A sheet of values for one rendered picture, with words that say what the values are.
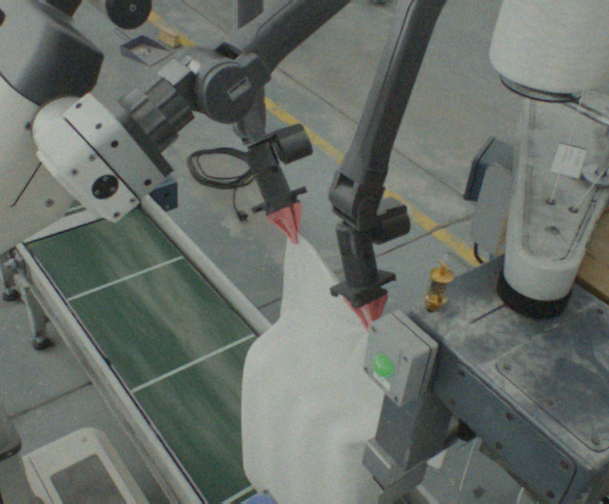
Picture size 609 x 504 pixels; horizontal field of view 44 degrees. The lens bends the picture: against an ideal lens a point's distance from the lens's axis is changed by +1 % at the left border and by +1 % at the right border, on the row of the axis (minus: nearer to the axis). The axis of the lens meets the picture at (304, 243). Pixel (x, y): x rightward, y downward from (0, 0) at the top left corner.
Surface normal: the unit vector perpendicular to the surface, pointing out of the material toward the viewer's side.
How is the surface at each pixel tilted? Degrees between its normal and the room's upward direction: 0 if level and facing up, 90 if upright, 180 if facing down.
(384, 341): 90
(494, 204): 90
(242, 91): 81
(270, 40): 75
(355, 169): 71
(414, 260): 0
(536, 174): 0
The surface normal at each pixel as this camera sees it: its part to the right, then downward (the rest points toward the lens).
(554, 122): 0.08, -0.78
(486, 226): -0.80, 0.33
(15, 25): -0.56, -0.25
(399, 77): 0.48, 0.44
